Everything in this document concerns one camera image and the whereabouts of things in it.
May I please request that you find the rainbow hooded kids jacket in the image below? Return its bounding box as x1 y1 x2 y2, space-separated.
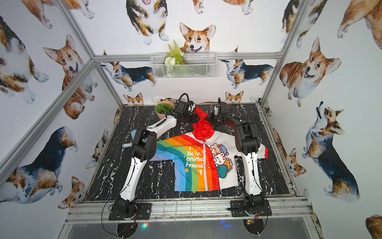
152 108 268 192

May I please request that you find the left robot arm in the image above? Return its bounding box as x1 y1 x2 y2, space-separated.
113 93 199 219

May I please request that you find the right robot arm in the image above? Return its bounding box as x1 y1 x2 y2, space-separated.
209 99 267 217

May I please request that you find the green succulent plant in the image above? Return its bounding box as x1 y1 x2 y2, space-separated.
155 103 174 115

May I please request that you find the beige plant pot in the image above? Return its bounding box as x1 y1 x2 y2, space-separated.
155 101 174 120

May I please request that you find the green fern with flower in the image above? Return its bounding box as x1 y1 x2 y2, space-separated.
164 40 185 77

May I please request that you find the light blue silicone scraper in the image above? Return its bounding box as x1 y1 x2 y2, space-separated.
130 129 136 142

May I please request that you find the light blue silicone spatula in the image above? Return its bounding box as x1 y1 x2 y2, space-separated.
122 143 132 148

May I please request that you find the white wire wall basket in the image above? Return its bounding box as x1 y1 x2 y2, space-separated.
150 53 217 79

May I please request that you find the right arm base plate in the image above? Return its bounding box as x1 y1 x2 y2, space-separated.
227 200 272 218

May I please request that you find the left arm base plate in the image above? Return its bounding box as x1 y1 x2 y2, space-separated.
108 203 152 221

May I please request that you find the aluminium front rail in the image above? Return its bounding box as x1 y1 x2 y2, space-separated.
65 197 312 224

